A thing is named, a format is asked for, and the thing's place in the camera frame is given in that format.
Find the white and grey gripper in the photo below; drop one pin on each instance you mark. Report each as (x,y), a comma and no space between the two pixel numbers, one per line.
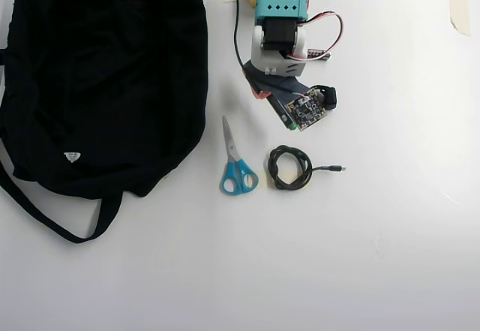
(271,91)

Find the green and black marker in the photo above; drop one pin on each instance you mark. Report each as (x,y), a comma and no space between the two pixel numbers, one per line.
(281,115)

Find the teal and white robot arm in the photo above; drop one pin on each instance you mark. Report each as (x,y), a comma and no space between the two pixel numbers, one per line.
(279,2)

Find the black fabric bag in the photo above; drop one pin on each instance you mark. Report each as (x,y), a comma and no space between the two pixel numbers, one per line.
(105,83)

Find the camera circuit board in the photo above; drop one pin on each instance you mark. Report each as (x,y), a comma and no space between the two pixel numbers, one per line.
(305,109)

